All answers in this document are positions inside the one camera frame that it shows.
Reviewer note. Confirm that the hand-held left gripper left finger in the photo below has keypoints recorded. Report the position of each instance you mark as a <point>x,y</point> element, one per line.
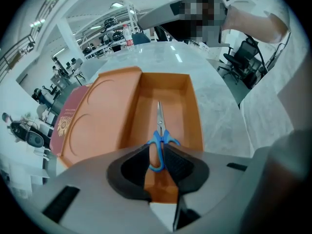
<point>97,199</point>

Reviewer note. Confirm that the person's light grey clothing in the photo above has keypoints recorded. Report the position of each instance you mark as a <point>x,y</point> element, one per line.
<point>268,94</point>

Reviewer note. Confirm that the white storage shelf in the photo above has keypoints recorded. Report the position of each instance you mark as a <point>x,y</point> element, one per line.
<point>107,38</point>

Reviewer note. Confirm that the dark blue chair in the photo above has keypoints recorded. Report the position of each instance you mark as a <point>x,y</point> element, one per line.
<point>141,39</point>

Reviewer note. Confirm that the person's right forearm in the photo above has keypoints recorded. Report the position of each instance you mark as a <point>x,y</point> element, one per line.
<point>253,25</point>

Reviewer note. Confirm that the clear plastic water bottle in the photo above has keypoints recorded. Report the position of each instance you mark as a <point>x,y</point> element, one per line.
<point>128,38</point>

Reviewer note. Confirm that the orange cardboard box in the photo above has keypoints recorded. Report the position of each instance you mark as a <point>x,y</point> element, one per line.
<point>109,121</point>

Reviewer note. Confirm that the black office chair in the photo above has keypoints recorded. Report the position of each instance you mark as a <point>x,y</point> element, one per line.
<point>240,57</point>

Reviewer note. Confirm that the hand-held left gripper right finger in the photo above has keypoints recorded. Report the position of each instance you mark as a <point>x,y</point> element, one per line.
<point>214,179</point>

